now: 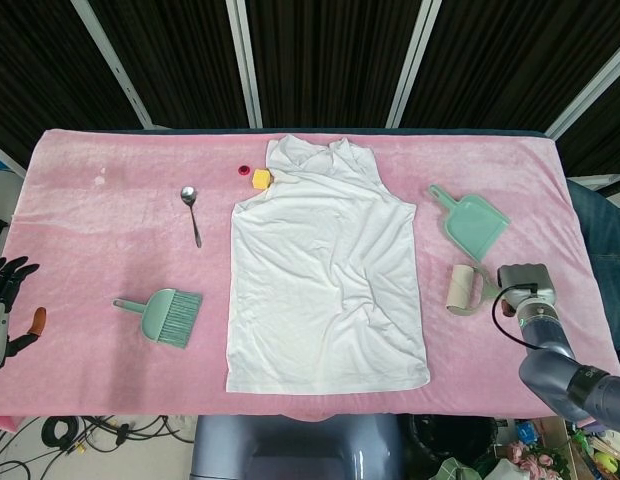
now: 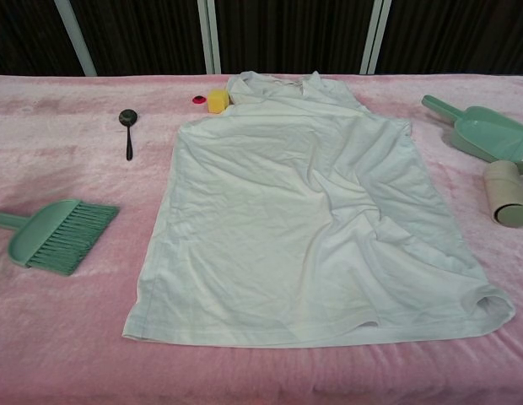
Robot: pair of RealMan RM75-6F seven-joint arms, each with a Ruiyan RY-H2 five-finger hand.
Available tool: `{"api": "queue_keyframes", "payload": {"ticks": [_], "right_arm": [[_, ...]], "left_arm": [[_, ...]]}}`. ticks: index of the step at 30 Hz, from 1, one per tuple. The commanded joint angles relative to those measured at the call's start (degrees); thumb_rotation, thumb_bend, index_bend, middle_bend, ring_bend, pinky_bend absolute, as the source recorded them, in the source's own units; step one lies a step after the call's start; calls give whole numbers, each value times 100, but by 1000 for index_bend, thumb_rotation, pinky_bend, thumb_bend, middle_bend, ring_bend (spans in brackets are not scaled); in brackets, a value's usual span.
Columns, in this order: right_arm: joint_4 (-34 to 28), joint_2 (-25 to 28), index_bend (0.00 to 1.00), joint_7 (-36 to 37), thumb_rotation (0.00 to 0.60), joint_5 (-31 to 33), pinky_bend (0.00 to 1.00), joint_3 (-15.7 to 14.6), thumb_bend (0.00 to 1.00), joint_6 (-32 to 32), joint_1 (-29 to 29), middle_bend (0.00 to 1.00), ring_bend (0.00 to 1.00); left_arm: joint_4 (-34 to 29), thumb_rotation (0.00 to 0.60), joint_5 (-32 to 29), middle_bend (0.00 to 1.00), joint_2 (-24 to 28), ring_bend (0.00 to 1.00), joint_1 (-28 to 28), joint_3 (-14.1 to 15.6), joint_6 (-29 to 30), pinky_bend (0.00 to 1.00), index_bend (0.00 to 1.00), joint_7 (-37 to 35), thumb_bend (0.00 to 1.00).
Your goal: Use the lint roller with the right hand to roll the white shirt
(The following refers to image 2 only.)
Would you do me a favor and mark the green lint roller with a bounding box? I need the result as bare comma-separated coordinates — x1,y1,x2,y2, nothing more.
483,159,523,229

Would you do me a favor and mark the white sleeveless shirt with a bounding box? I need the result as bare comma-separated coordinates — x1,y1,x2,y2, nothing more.
121,70,517,349

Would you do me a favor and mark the green hand brush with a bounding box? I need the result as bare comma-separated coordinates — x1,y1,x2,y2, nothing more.
0,199,121,278

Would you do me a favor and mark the yellow block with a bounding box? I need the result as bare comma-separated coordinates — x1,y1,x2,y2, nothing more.
208,88,232,114

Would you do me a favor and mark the metal spoon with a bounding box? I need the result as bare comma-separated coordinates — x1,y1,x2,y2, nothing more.
119,109,137,162

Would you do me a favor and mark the pink fleece table cloth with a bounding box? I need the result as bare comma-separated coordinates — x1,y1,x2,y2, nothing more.
0,73,523,405

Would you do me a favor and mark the green plastic dustpan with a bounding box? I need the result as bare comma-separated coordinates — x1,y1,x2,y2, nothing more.
421,94,523,164

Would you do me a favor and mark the white partition post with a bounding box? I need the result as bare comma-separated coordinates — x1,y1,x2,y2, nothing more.
197,0,223,75
359,0,392,75
54,0,97,77

